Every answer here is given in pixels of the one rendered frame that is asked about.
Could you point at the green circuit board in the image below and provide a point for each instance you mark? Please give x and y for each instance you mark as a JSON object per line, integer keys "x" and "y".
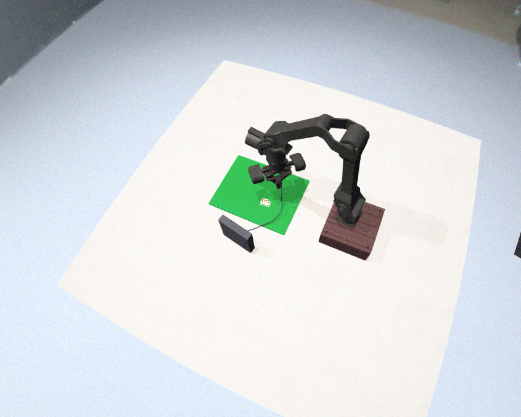
{"x": 259, "y": 203}

